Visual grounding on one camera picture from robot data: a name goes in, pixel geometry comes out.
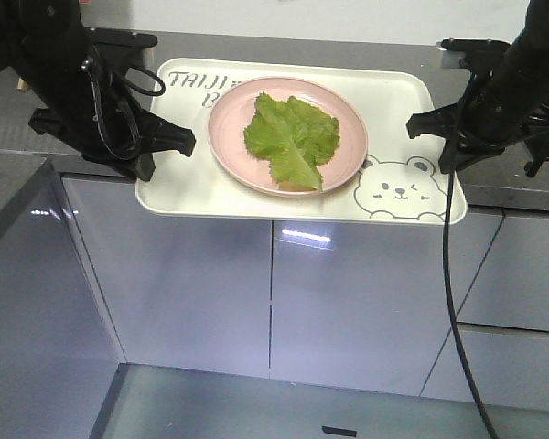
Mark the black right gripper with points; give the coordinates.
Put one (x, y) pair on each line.
(492, 115)

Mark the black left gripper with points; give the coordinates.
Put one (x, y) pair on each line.
(97, 114)

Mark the pink round plate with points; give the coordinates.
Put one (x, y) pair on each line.
(234, 110)

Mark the cream bear serving tray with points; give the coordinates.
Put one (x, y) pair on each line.
(399, 180)

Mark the green lettuce leaf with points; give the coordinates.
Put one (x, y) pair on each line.
(295, 137)

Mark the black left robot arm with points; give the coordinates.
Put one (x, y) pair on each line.
(44, 42)

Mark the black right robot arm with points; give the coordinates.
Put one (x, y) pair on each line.
(528, 58)

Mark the grey lower cabinet doors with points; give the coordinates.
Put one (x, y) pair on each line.
(117, 323)

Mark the black floor tape strip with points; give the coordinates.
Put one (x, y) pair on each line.
(326, 429)

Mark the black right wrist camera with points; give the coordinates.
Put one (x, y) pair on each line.
(478, 56)

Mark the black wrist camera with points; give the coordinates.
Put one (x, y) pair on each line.
(122, 49)
(478, 56)

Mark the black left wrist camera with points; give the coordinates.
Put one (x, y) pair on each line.
(122, 49)

